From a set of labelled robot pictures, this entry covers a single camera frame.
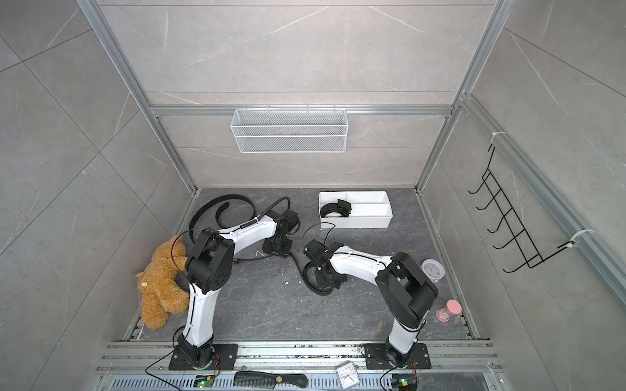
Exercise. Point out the curled black belt with buckle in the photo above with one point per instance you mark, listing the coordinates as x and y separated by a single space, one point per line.
223 203

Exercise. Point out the small white clock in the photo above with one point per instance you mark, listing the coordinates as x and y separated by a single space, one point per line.
347 375

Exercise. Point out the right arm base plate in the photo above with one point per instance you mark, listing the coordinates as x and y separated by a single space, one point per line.
385 356

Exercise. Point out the white wire mesh basket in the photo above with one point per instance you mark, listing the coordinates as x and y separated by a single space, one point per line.
290 130

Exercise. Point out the brown teddy bear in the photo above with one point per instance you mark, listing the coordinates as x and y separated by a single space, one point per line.
160 294

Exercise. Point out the black comb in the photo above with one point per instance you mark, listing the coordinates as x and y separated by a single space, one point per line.
267 380

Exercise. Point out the pink round container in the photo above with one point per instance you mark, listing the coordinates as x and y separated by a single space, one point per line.
433 269

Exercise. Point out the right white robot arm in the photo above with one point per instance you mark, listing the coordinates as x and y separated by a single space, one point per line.
408 293

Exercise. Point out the long black leather belt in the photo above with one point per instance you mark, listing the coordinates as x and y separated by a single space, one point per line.
340 208

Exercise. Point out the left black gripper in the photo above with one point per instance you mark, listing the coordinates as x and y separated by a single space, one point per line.
270 248

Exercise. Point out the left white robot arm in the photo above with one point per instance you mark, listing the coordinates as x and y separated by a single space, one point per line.
209 265

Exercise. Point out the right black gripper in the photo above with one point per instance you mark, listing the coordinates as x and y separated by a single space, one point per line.
323 285

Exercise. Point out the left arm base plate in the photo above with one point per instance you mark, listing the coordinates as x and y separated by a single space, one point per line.
188 357

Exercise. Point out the white divided storage box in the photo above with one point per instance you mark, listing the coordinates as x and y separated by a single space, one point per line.
370 210

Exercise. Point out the black wire hook rack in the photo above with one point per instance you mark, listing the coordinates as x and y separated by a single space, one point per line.
511 222

